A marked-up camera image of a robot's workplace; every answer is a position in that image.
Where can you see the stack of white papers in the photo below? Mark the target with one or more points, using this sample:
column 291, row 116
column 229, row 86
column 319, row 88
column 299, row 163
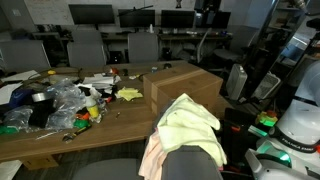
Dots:
column 98, row 81

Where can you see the small black object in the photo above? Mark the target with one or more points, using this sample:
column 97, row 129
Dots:
column 125, row 72

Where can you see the yellow black utility knife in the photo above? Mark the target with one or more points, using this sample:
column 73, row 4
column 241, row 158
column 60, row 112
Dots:
column 76, row 133

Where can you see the small orange tool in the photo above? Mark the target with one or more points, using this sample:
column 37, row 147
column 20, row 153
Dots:
column 83, row 116

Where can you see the small yellow object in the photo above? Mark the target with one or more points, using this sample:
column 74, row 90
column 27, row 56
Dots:
column 51, row 72

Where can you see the small red object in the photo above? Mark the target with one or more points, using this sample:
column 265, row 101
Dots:
column 114, row 70

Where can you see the white mesh basket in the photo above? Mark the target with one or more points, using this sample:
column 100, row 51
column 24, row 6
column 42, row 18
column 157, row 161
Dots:
column 266, row 85

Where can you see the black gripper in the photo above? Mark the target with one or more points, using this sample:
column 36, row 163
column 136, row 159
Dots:
column 207, row 7

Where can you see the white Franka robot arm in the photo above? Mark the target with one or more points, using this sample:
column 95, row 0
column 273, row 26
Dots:
column 300, row 126

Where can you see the clear plastic bag pile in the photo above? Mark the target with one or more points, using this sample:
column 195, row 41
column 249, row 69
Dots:
column 68, row 96

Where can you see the brown cardboard box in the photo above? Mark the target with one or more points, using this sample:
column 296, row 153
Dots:
column 186, row 85

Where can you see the white bottle yellow label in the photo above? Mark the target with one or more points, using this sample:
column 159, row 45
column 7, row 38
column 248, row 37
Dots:
column 92, row 107

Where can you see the small green object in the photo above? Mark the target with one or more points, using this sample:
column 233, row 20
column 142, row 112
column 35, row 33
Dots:
column 81, row 123

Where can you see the pale green towel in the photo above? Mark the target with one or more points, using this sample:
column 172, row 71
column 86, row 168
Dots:
column 190, row 130

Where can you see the grey office chair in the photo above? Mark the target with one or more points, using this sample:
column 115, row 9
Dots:
column 186, row 163
column 23, row 55
column 143, row 46
column 86, row 55
column 86, row 36

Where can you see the white paper sheet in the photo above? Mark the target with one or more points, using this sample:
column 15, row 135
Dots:
column 8, row 93

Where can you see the white paper sheets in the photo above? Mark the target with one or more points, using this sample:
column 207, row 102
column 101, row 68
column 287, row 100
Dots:
column 20, row 76

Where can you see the small white bottle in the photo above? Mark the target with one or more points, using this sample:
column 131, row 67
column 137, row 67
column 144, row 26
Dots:
column 151, row 28

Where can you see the dark computer desk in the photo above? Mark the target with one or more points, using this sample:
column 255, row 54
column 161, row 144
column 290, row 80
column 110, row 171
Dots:
column 116, row 34

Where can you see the green plastic object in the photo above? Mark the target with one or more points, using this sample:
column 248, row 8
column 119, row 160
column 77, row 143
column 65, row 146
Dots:
column 7, row 130

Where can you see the black computer monitor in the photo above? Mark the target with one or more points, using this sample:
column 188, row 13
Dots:
column 223, row 20
column 176, row 18
column 91, row 14
column 136, row 18

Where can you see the blue bag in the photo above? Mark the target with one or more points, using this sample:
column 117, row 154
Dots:
column 20, row 98

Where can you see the long wooden table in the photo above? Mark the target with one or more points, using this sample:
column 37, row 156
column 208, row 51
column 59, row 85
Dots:
column 126, row 126

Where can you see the small metal screw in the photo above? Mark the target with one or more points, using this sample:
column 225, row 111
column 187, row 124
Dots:
column 117, row 115

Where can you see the white space heater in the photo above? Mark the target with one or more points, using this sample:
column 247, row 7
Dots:
column 236, row 81

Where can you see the peach shirt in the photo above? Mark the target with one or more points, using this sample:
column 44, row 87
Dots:
column 151, row 160

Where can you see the whiteboard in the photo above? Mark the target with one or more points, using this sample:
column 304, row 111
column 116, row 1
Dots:
column 46, row 11

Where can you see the black case orange latch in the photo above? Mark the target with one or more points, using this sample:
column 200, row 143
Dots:
column 233, row 143

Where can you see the yellow cloth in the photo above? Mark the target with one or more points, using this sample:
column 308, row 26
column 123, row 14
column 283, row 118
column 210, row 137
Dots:
column 128, row 94

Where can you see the yellow red emergency button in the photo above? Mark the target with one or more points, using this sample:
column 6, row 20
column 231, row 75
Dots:
column 266, row 118

